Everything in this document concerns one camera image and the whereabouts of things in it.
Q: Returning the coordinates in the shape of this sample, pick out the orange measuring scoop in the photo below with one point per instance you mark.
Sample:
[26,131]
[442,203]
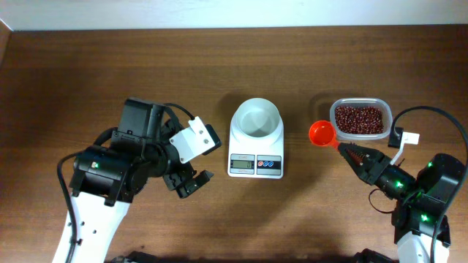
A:
[323,134]

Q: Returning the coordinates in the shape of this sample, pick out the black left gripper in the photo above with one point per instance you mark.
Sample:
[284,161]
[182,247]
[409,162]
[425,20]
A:
[177,181]

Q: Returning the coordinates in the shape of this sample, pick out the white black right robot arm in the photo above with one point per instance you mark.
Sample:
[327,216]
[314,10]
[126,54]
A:
[422,232]

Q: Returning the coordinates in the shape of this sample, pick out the white digital kitchen scale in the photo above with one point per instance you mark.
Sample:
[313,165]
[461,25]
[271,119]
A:
[250,157]

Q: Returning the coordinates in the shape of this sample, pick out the clear plastic food container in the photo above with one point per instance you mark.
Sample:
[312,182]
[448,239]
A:
[363,102]

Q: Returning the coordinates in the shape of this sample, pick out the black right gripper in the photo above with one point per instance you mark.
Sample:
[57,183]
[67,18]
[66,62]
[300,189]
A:
[376,168]

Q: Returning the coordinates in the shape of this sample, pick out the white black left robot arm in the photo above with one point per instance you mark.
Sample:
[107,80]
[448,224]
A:
[100,182]

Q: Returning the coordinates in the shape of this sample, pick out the red adzuki beans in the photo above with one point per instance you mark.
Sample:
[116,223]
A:
[359,120]

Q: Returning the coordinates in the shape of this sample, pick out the white plastic bowl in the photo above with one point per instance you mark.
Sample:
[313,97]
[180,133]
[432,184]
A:
[257,118]

